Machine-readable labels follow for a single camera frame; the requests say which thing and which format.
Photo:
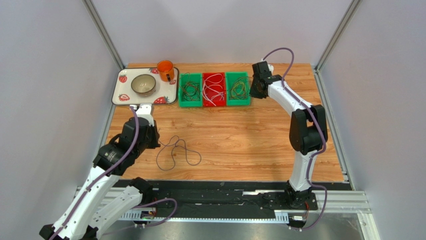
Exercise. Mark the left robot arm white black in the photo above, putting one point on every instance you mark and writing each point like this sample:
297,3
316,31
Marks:
84,219

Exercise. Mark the green bin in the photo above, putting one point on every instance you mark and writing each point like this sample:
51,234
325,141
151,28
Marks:
237,88
190,90

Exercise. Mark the beige ceramic bowl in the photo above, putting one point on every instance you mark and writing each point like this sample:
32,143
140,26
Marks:
144,85

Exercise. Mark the left green bin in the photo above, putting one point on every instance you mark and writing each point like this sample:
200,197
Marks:
190,90

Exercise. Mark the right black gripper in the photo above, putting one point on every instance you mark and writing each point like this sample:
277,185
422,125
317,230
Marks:
254,88

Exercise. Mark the right green bin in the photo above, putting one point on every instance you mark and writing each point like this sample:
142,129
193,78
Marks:
237,88

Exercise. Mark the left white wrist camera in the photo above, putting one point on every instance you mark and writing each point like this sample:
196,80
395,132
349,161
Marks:
144,111

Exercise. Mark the red bin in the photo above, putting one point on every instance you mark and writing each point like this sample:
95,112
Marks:
213,90

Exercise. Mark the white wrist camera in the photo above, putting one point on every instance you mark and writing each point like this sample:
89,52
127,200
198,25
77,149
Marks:
144,111
270,66

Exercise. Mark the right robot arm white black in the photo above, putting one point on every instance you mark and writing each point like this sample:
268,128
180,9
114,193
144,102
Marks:
307,134

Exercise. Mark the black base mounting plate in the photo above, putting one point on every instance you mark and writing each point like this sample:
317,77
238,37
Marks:
253,200

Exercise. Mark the strawberry pattern tray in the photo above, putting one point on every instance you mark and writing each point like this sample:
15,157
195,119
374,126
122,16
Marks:
166,92

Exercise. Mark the aluminium frame rail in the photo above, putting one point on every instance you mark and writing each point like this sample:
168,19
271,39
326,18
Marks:
329,205

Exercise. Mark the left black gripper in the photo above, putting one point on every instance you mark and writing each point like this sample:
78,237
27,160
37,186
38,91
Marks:
156,136

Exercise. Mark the orange mug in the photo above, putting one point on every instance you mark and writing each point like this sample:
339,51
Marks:
166,70

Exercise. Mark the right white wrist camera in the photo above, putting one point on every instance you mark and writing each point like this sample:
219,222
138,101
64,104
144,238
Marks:
270,66

